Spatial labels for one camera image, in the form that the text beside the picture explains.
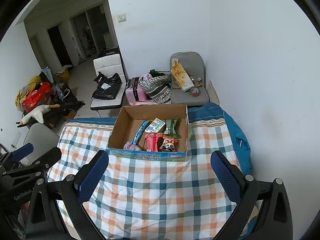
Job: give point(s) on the yellow patterned box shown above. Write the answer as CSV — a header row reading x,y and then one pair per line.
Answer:
x,y
181,76

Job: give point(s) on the red bag pile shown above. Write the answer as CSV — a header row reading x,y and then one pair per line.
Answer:
x,y
26,90

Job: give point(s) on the orange panda snack packet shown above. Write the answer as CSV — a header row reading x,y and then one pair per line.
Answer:
x,y
170,143

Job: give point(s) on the pink suitcase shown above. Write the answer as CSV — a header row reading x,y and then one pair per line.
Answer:
x,y
135,92

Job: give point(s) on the light blue bag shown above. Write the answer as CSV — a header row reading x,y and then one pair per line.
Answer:
x,y
47,73

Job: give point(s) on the pile of black bags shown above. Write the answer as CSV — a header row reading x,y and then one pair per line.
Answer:
x,y
65,105

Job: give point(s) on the sliding glass door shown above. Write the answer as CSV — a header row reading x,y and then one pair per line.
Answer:
x,y
92,30

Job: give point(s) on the white light switch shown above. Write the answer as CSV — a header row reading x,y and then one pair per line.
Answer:
x,y
122,18

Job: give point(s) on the tape roll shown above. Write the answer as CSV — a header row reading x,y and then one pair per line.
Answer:
x,y
195,91

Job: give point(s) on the white and yellow carton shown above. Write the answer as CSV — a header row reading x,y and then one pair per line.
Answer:
x,y
155,125

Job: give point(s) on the dark doorway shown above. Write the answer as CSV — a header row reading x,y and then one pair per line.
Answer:
x,y
58,45

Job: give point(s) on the red snack packet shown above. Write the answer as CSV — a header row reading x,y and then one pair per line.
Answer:
x,y
152,141

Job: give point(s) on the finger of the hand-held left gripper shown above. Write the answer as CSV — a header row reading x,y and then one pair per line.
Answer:
x,y
22,151
48,158

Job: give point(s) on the black plastic bag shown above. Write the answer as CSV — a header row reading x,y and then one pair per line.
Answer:
x,y
107,87

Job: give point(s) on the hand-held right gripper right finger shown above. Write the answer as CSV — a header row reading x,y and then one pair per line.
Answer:
x,y
225,175

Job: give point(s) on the yellow cardboard box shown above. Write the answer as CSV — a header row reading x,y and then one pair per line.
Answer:
x,y
62,73

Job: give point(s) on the long blue snack packet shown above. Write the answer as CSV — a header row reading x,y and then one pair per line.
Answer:
x,y
140,132

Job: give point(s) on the grey cushioned chair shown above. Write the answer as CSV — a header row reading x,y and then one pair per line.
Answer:
x,y
187,60

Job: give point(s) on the printed cardboard box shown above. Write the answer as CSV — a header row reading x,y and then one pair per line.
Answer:
x,y
130,122

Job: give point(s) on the plaid blanket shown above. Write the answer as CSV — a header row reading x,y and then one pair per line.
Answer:
x,y
155,192

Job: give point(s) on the light grey chair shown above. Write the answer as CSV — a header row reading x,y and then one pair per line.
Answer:
x,y
41,137

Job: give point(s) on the black and white patterned bag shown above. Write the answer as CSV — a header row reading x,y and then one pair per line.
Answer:
x,y
157,87

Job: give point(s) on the white flat board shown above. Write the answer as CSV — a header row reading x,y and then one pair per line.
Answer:
x,y
213,91

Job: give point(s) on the white goose plush toy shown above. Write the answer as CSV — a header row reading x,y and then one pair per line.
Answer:
x,y
35,113

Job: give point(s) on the white chair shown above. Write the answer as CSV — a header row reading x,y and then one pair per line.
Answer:
x,y
107,63

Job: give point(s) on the blue jacket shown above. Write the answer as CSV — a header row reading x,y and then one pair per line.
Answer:
x,y
240,140

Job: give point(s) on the green snack packet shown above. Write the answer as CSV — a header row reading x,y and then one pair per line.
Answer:
x,y
172,127

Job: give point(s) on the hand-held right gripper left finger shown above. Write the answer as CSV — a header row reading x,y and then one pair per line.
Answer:
x,y
93,175

